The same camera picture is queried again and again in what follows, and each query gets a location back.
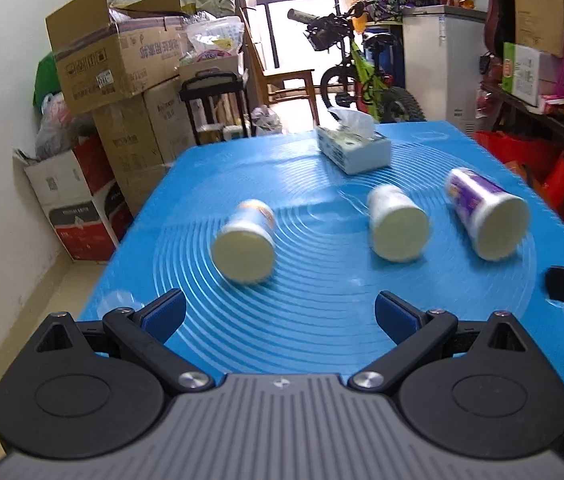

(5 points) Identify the blue silicone baking mat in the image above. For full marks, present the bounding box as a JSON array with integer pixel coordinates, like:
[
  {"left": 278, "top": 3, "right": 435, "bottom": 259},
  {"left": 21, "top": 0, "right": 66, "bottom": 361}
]
[{"left": 82, "top": 122, "right": 564, "bottom": 381}]

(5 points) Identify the plastic bag by wall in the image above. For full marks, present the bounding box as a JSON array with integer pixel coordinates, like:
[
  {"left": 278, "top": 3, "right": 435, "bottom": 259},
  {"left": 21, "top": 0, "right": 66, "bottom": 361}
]
[{"left": 35, "top": 92, "right": 96, "bottom": 160}]

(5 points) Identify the green children's bicycle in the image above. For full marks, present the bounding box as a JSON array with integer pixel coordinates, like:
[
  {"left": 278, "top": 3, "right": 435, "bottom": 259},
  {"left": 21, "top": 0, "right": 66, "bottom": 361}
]
[{"left": 287, "top": 0, "right": 426, "bottom": 124}]

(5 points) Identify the wooden chair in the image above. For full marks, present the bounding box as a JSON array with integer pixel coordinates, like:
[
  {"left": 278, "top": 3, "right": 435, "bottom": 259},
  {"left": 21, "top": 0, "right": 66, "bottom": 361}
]
[{"left": 237, "top": 8, "right": 320, "bottom": 126}]

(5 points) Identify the white grey patterned paper cup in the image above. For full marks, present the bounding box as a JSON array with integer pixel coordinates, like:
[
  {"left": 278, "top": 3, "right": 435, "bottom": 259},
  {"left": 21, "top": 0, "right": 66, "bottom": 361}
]
[{"left": 367, "top": 184, "right": 430, "bottom": 262}]

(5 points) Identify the white chest freezer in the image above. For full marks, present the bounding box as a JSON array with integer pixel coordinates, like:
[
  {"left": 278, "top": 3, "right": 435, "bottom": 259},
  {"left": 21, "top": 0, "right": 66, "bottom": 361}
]
[{"left": 402, "top": 6, "right": 486, "bottom": 136}]

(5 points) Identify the open top cardboard box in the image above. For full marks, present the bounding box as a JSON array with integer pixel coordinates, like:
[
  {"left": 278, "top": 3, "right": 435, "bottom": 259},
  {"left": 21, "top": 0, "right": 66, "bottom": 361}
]
[{"left": 46, "top": 0, "right": 189, "bottom": 115}]

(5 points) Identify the white tissue box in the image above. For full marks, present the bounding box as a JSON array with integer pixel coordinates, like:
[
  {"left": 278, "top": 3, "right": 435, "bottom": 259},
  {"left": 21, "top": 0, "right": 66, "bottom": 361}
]
[{"left": 317, "top": 106, "right": 393, "bottom": 176}]

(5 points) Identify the white red black box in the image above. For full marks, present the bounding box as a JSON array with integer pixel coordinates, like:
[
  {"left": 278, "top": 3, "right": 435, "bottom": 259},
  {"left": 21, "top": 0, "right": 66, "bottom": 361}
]
[{"left": 14, "top": 136, "right": 133, "bottom": 262}]

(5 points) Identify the black trolley cart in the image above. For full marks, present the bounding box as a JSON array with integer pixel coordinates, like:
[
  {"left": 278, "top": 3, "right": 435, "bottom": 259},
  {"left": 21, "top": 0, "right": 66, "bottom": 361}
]
[{"left": 180, "top": 72, "right": 256, "bottom": 146}]

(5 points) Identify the purple white paper cup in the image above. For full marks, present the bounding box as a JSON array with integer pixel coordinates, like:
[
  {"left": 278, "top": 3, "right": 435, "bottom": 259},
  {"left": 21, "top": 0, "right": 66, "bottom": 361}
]
[{"left": 444, "top": 167, "right": 530, "bottom": 261}]

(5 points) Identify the green white carton box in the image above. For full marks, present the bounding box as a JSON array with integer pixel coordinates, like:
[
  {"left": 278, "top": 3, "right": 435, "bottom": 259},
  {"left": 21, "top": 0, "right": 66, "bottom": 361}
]
[{"left": 501, "top": 42, "right": 562, "bottom": 107}]

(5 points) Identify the tall brown cardboard box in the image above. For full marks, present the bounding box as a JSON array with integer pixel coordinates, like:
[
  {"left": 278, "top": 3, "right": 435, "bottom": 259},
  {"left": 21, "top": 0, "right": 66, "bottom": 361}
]
[{"left": 93, "top": 78, "right": 195, "bottom": 214}]

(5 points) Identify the blue orange paper cup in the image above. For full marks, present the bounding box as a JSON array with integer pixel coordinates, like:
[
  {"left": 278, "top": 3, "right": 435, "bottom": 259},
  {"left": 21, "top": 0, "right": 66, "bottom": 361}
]
[{"left": 211, "top": 200, "right": 275, "bottom": 284}]

